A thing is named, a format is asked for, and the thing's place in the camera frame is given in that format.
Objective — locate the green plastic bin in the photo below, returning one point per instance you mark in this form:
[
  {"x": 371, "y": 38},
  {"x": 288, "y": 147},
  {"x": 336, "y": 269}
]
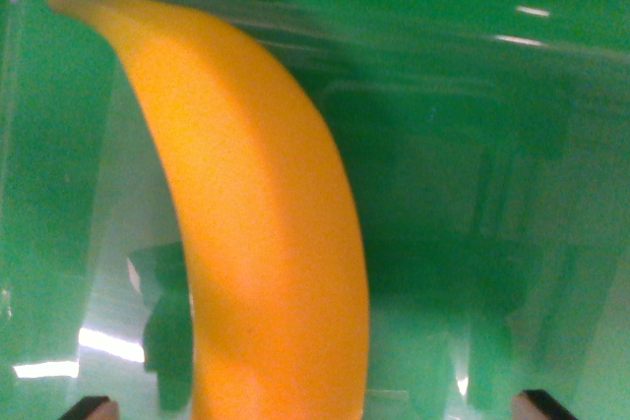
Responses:
[{"x": 467, "y": 194}]

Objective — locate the yellow banana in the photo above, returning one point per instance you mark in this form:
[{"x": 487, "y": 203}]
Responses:
[{"x": 256, "y": 218}]

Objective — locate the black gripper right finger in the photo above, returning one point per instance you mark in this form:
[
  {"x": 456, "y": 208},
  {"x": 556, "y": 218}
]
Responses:
[{"x": 537, "y": 407}]

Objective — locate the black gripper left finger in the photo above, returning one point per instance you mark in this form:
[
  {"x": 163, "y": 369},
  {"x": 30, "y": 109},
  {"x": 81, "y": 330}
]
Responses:
[{"x": 93, "y": 410}]

